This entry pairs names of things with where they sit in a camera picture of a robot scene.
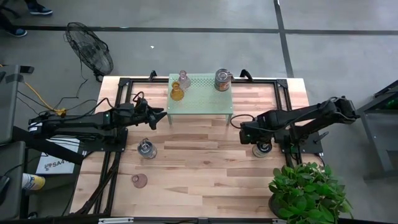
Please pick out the black floor fan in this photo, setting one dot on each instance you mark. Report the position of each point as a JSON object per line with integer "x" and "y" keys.
{"x": 90, "y": 49}

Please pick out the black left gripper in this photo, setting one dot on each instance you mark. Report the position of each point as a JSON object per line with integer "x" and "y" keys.
{"x": 138, "y": 115}

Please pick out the white and yellow object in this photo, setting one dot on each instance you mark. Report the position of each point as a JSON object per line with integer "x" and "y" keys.
{"x": 32, "y": 182}

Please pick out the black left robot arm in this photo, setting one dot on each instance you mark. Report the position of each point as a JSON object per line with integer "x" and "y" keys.
{"x": 77, "y": 123}

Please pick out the purple glass candle holder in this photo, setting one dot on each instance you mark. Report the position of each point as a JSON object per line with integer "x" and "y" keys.
{"x": 184, "y": 81}
{"x": 140, "y": 182}

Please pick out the person's leg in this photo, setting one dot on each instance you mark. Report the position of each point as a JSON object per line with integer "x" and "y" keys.
{"x": 6, "y": 21}

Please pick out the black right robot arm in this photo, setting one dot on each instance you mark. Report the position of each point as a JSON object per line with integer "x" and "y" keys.
{"x": 311, "y": 115}

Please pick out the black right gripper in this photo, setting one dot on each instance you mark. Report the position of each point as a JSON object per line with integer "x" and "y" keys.
{"x": 258, "y": 132}

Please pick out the green potted plant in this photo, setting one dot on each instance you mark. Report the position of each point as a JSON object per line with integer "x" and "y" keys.
{"x": 308, "y": 193}

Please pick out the black stand strut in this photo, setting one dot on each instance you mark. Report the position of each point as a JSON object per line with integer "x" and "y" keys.
{"x": 46, "y": 146}

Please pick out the person's foot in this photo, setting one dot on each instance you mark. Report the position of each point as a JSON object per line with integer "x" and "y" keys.
{"x": 40, "y": 10}
{"x": 17, "y": 32}

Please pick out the amber glass candle holder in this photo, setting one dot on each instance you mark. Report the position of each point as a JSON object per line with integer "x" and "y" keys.
{"x": 177, "y": 93}

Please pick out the white paper sign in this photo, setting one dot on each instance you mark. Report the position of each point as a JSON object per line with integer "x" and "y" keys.
{"x": 59, "y": 168}

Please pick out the grey metal cart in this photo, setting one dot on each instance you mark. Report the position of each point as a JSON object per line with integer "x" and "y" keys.
{"x": 9, "y": 109}
{"x": 377, "y": 137}
{"x": 11, "y": 174}

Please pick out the orange label candle tin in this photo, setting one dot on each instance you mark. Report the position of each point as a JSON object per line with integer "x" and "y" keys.
{"x": 222, "y": 81}

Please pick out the floral label candle tin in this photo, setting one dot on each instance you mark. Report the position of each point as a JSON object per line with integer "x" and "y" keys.
{"x": 147, "y": 150}

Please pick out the white label candle tin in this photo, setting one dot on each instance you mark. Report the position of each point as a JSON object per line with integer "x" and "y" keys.
{"x": 259, "y": 154}

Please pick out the green perforated metal shelf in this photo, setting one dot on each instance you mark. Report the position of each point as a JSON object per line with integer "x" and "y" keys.
{"x": 202, "y": 99}

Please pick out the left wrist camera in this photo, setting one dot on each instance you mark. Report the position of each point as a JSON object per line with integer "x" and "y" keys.
{"x": 142, "y": 104}

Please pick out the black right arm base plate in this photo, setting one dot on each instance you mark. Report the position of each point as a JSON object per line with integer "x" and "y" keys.
{"x": 308, "y": 146}

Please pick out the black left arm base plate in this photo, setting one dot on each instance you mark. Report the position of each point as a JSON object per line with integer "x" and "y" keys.
{"x": 118, "y": 144}

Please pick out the black aluminium table frame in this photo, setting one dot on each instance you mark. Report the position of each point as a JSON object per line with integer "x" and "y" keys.
{"x": 255, "y": 81}

